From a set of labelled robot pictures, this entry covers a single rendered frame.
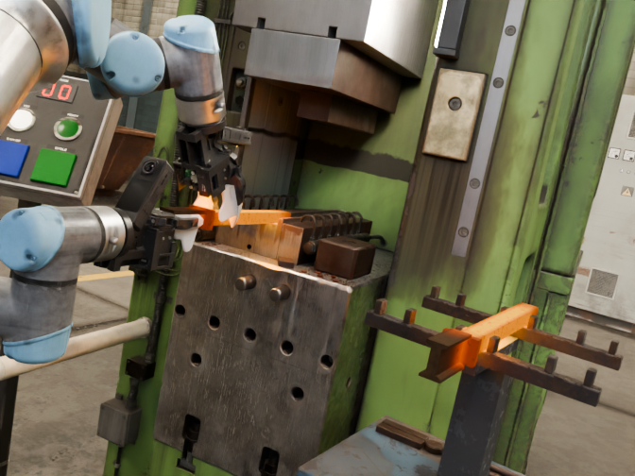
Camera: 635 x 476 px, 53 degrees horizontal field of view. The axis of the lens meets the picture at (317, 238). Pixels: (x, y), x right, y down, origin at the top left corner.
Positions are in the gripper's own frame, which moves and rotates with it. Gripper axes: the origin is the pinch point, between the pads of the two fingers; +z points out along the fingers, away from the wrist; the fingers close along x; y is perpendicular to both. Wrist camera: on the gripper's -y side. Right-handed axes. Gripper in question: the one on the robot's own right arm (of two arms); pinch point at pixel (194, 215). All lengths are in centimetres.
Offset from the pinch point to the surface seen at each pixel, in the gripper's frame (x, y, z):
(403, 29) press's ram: 13, -43, 48
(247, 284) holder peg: 2.5, 13.5, 17.9
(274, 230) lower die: 1.5, 3.5, 27.4
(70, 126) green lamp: -45.4, -9.0, 16.2
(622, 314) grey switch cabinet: 102, 82, 552
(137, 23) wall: -617, -140, 690
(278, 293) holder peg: 9.6, 13.2, 17.4
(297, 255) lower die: 7.5, 7.2, 27.4
